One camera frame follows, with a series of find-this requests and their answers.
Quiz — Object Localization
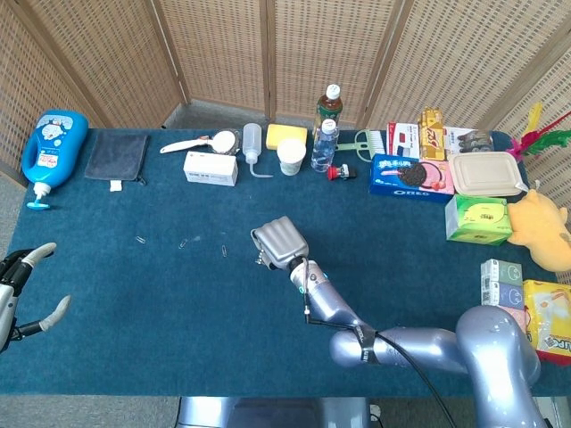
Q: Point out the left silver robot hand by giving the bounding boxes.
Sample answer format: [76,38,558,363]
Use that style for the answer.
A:
[0,242,72,353]

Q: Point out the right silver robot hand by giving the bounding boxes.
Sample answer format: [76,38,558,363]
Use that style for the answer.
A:
[250,216,310,272]

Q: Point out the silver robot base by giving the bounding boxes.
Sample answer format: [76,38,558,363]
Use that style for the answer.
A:
[176,395,380,428]

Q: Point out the blue carpet table cover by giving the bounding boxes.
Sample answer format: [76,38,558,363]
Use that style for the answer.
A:
[0,128,571,398]

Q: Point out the white paper cup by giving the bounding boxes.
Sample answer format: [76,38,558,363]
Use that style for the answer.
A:
[276,137,308,177]

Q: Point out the red emergency push button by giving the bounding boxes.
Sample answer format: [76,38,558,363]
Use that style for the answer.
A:
[327,163,358,182]

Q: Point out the clear water bottle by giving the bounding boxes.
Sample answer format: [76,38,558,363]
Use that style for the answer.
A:
[310,119,339,174]

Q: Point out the white cardboard box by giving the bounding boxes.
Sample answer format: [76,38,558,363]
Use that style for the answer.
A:
[183,150,239,187]

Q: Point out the clear squeeze wash bottle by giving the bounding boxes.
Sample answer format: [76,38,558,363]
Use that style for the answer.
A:
[242,122,274,179]

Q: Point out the yellow sponge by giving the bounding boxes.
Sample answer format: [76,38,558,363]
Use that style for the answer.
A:
[265,124,309,152]

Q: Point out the light green hand brush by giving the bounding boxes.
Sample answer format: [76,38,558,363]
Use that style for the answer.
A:
[335,128,385,161]

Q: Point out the blue Oreo cookie box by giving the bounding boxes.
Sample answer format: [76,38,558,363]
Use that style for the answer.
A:
[368,153,455,198]

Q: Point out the green tea bottle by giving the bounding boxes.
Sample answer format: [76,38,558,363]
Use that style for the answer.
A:
[316,84,344,135]

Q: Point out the red white blue box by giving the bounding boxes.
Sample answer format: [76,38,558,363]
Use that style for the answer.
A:
[386,121,423,158]

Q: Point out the blue detergent bottle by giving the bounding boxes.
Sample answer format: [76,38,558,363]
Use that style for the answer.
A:
[21,110,89,210]

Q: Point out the yellow snack box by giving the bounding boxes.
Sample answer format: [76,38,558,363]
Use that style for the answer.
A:
[418,106,448,162]

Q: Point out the dark grey cloth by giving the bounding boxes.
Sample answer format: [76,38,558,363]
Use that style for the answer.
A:
[83,132,150,193]

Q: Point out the green tissue box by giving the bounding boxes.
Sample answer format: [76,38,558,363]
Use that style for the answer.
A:
[444,193,513,246]

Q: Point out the wicker folding screen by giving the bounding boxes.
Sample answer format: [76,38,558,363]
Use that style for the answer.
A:
[0,0,571,286]

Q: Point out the white blister packet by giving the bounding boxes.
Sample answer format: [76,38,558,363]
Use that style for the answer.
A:
[443,127,495,156]

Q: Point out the beige lidded food container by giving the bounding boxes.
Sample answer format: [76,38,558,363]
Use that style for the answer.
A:
[447,151,526,198]

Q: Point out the pastel pocket tissue multipack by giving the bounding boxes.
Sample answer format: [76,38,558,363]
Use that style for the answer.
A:
[480,258,528,333]

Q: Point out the yellow plush toy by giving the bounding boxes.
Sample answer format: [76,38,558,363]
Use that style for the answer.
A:
[507,188,571,273]

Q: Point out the colourful feather toy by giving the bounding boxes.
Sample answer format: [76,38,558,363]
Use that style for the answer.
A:
[509,102,571,161]

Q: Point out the yellow snack bag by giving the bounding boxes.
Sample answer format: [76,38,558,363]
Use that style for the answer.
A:
[521,279,571,366]

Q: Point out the white handled round brush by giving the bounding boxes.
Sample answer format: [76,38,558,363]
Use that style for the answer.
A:
[159,128,243,156]

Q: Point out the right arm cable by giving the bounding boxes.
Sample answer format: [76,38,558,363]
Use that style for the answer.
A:
[299,257,459,428]

